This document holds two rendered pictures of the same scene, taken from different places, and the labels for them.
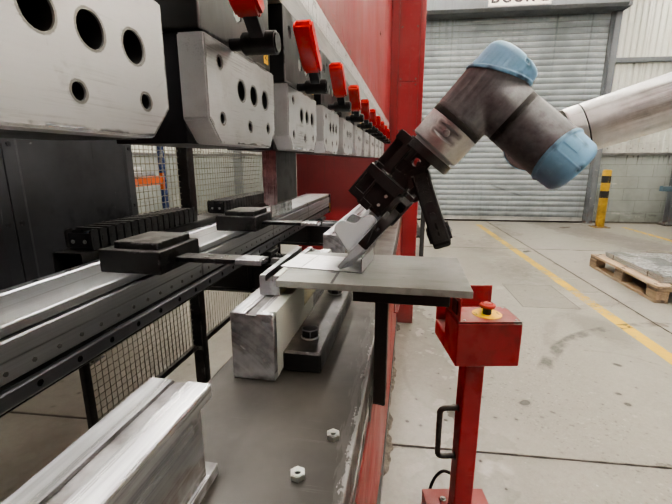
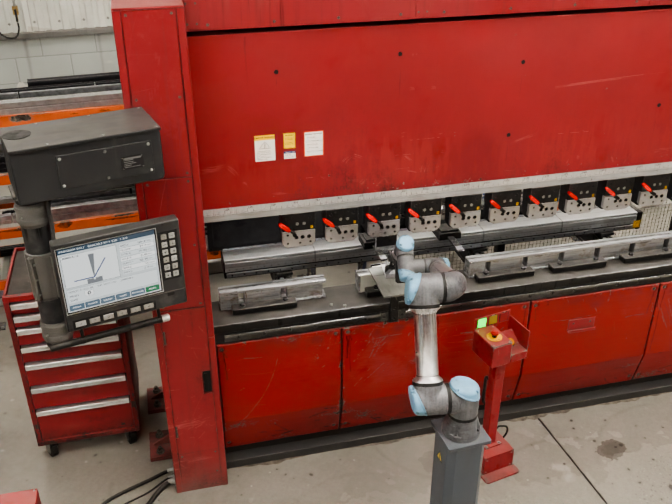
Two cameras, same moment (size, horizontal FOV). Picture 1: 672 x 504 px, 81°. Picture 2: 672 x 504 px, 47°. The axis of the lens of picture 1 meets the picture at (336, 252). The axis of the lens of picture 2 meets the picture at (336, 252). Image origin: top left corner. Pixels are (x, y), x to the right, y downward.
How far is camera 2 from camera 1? 339 cm
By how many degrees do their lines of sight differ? 63
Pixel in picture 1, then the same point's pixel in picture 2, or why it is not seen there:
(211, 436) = (333, 292)
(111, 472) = (302, 281)
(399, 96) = not seen: outside the picture
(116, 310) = (353, 253)
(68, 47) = (299, 239)
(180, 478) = (314, 290)
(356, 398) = (360, 305)
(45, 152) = not seen: hidden behind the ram
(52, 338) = (331, 255)
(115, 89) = (305, 241)
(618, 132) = not seen: hidden behind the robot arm
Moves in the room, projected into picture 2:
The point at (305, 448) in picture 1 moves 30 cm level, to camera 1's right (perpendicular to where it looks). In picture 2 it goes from (339, 303) to (367, 337)
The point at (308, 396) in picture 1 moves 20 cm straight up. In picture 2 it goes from (356, 299) to (356, 262)
